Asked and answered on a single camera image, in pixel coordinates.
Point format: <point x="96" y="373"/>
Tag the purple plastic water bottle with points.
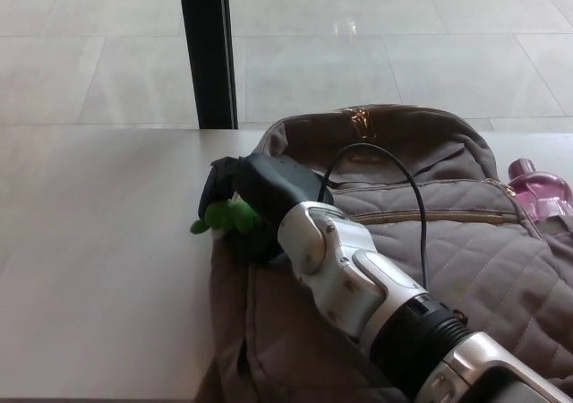
<point x="544" y="192"/>

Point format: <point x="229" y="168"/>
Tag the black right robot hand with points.
<point x="268" y="183"/>

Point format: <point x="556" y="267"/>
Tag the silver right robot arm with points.
<point x="385" y="295"/>

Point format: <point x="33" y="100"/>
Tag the grey quilted backpack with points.
<point x="483" y="251"/>

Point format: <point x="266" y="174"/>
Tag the black vertical window post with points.
<point x="208" y="54"/>

